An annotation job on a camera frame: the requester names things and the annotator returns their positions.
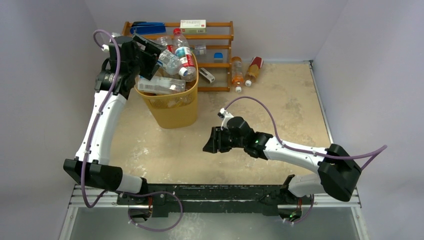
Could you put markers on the red landscape label bottle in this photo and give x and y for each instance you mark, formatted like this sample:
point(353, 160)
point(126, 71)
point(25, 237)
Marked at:
point(184, 53)

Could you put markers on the white stapler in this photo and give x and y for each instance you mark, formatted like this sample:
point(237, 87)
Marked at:
point(207, 75)

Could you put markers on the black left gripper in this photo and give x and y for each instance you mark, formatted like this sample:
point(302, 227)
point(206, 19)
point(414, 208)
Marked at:
point(151, 53)

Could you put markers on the blue eraser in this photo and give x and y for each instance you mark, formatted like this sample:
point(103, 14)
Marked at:
point(218, 57)

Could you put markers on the orange label bottle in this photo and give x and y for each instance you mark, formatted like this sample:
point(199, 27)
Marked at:
point(237, 77)

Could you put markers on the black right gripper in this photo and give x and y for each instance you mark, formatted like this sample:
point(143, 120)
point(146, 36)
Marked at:
point(218, 139)

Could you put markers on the blue stapler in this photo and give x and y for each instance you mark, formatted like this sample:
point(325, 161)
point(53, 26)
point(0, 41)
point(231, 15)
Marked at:
point(147, 28)

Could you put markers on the wooden shelf rack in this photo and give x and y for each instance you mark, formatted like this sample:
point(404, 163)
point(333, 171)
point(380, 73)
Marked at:
point(218, 36)

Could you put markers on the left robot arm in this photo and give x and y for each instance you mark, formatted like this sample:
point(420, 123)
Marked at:
point(90, 167)

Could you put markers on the white red box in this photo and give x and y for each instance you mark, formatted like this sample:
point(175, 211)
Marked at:
point(193, 26)

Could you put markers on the red gold label bottle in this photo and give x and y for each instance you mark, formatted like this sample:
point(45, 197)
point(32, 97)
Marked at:
point(253, 71)

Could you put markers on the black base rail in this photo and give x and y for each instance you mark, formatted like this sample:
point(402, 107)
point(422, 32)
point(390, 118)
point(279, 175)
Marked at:
point(268, 200)

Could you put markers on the yellow plastic bin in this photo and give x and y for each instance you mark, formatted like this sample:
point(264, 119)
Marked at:
point(172, 111)

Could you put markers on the blue green label white-cap bottle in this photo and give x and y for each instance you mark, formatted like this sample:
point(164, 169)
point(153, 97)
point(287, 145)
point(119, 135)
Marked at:
point(171, 64)

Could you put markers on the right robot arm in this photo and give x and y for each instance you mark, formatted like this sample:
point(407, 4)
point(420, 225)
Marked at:
point(331, 172)

